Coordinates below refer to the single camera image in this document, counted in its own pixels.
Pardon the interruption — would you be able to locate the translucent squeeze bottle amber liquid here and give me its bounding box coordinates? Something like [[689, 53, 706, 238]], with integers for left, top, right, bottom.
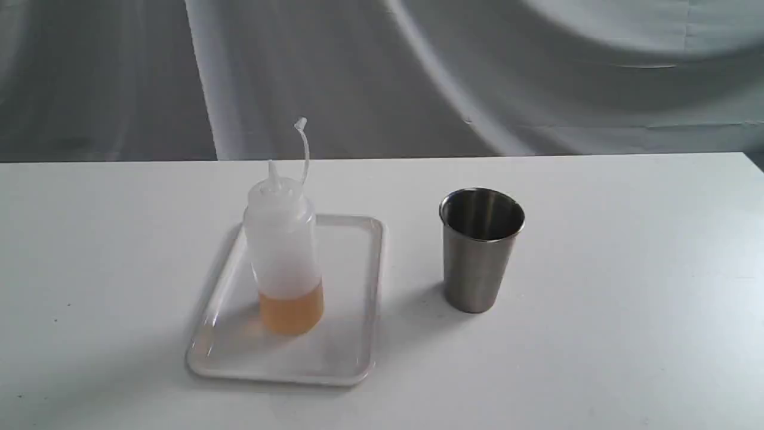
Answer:
[[242, 117, 324, 336]]

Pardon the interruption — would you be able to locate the stainless steel cup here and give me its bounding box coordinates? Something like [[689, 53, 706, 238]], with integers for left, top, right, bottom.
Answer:
[[439, 188, 526, 315]]

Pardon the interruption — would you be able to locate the white rectangular plastic tray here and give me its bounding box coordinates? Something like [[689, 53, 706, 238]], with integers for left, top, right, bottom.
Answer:
[[186, 213, 386, 387]]

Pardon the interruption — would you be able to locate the grey fabric backdrop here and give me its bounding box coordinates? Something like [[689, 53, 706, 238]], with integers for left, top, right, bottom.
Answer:
[[1, 1, 762, 164]]

